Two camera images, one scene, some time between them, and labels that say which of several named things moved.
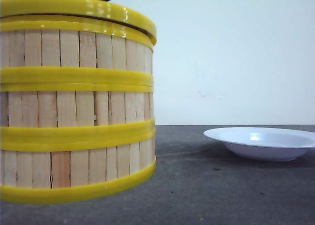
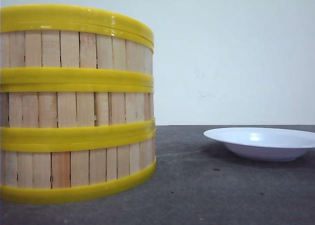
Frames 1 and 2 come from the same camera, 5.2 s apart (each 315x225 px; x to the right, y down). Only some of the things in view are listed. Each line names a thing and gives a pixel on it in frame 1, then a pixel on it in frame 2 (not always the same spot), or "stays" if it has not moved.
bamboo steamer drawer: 47,49 stays
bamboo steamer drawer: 41,112 stays
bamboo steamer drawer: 57,168 stays
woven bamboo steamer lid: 78,6 -> 59,14
